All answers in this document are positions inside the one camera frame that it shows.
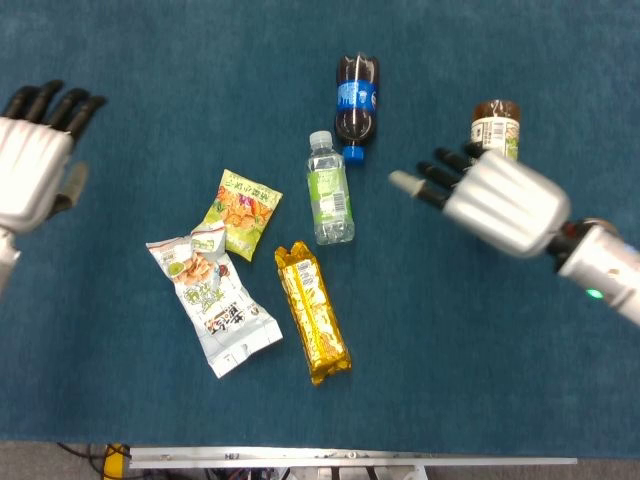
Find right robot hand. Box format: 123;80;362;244
388;142;572;260

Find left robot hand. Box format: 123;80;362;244
0;79;108;236

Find amber tea bottle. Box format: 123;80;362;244
469;99;523;162

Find clear water bottle green label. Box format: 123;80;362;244
306;130;356;246

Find cola bottle blue label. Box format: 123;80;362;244
333;52;381;167

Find yellow-green chip bag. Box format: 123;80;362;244
202;168;284;263

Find gold foil biscuit pack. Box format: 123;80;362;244
273;240;353;386

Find white snack bag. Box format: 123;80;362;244
145;220;284;380

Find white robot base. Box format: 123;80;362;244
199;467;426;480

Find teal felt table cloth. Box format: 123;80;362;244
0;0;640;459

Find yellow floor object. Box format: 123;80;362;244
103;442;131;480

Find red and black cables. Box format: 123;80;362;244
56;441;109;476

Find aluminium frame rail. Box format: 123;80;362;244
128;446;579;471

